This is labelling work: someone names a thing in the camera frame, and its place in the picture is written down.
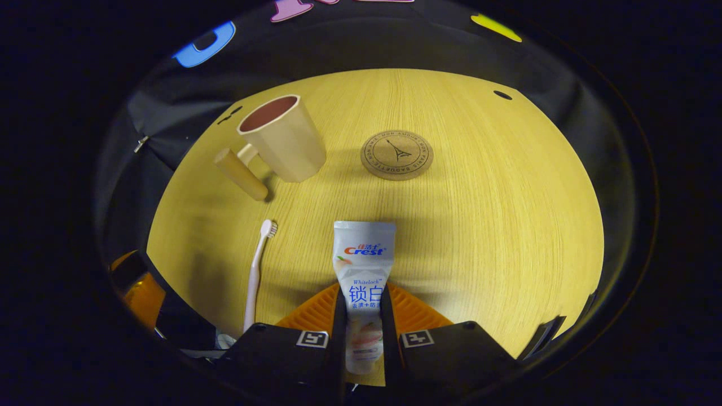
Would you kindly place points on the round cork coaster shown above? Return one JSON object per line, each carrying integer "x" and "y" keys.
{"x": 396, "y": 155}

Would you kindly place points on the black backdrop cloth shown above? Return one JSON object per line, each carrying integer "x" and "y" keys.
{"x": 350, "y": 45}

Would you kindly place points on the white toothpaste tube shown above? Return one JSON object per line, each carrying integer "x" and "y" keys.
{"x": 364, "y": 254}

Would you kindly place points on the small silver clip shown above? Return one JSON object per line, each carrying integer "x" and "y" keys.
{"x": 141, "y": 144}

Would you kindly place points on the pink toothbrush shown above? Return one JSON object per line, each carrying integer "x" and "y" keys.
{"x": 255, "y": 270}

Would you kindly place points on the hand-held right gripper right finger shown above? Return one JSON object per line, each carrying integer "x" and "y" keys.
{"x": 445, "y": 355}

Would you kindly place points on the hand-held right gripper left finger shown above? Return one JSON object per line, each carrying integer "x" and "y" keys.
{"x": 271, "y": 355}

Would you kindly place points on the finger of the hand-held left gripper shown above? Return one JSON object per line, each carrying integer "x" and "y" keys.
{"x": 144, "y": 293}

